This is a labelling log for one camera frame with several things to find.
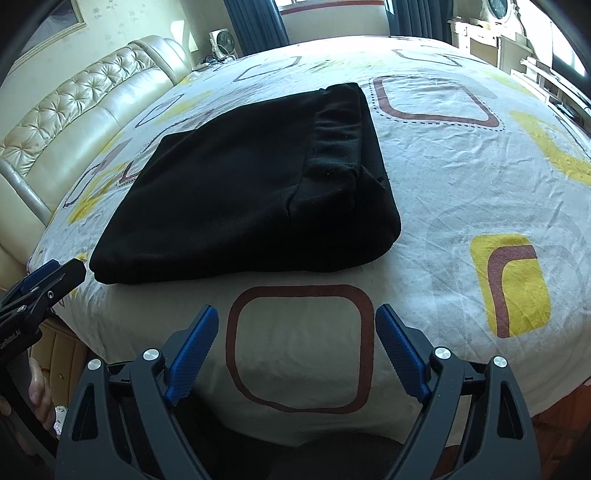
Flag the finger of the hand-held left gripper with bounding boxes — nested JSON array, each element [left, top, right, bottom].
[[0, 259, 62, 308], [18, 258, 88, 320]]

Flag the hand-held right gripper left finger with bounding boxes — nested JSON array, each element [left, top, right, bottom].
[[55, 304, 219, 480]]

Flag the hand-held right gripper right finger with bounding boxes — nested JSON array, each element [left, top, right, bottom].
[[375, 303, 542, 480]]

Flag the black pants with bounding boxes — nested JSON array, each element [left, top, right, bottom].
[[89, 82, 402, 286]]

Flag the person's left hand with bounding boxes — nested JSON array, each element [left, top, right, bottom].
[[28, 359, 57, 437]]

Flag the cream tufted headboard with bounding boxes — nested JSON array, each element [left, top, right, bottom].
[[0, 36, 193, 278]]

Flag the white printed bed sheet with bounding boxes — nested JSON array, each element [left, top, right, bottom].
[[28, 36, 591, 418]]

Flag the small white fan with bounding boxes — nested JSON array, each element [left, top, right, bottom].
[[209, 29, 238, 62]]

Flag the white television stand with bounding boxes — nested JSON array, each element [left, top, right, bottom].
[[509, 55, 591, 118]]

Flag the dark blue curtain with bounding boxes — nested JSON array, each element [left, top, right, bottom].
[[385, 0, 452, 43], [223, 0, 290, 48]]

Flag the white vanity dresser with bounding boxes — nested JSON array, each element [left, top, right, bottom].
[[449, 17, 533, 75]]

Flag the window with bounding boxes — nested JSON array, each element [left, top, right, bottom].
[[276, 0, 392, 11]]

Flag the oval vanity mirror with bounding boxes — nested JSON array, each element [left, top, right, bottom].
[[481, 0, 522, 25]]

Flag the cream bed frame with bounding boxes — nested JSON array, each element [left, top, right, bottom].
[[39, 320, 92, 416]]

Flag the framed wall picture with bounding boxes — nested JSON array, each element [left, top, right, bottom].
[[13, 0, 88, 66]]

